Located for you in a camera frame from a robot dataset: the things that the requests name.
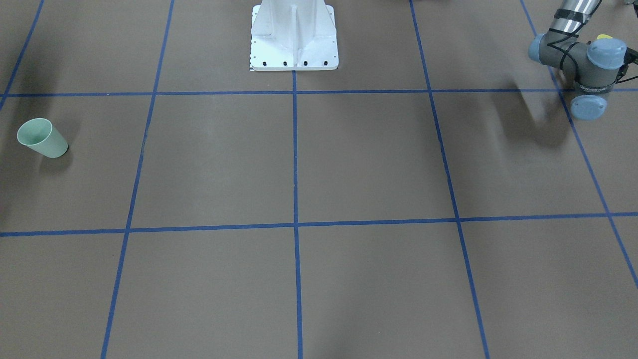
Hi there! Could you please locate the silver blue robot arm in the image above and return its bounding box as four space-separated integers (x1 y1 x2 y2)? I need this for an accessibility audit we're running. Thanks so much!
528 0 637 121

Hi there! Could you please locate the green plastic cup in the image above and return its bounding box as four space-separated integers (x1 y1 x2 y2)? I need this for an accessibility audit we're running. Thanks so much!
16 118 69 159

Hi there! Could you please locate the brown paper table mat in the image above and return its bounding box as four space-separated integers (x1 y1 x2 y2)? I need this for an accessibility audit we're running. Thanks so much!
1 0 637 359

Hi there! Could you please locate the white camera mast with base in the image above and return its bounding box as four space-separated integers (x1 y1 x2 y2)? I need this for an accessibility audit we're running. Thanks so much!
249 0 339 71

